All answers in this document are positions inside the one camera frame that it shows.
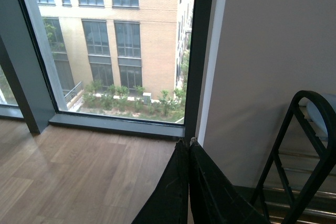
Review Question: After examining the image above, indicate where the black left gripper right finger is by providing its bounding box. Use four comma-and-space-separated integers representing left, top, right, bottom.
189, 137, 269, 223

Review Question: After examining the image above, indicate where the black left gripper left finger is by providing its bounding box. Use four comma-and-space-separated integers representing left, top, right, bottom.
132, 140, 188, 223

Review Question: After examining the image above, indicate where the light blue slipper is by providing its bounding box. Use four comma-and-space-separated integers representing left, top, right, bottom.
307, 93, 335, 138

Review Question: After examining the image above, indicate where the black metal shoe rack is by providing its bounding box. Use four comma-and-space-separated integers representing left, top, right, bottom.
250, 91, 335, 223

